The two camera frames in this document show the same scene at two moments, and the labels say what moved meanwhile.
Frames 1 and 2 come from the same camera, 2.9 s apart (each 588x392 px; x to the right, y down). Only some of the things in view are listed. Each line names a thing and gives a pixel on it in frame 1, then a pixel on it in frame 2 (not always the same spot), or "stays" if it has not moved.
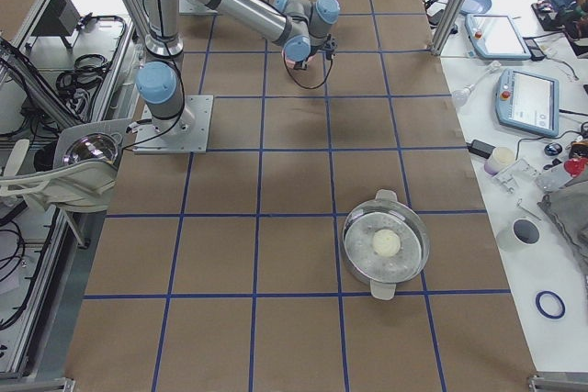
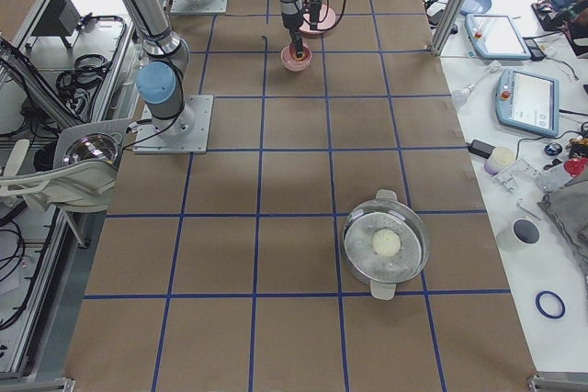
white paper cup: [523, 231] stays
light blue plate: [476, 2] stays
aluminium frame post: [457, 1] stays
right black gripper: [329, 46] → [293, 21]
